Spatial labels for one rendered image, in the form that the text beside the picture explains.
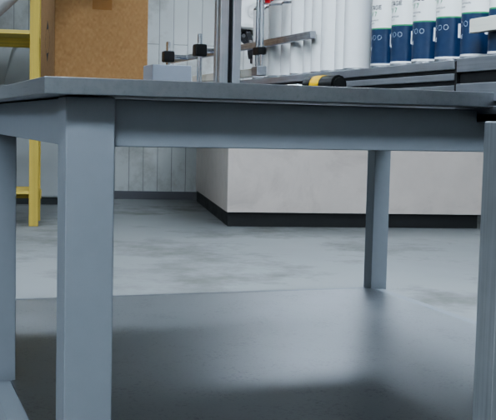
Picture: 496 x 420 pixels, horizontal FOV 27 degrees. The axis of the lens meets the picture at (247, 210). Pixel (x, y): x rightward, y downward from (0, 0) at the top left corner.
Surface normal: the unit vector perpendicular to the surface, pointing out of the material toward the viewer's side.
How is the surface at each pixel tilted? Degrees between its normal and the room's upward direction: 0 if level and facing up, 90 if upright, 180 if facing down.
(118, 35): 90
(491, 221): 90
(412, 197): 90
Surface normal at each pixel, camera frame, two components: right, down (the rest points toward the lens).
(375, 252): 0.33, 0.08
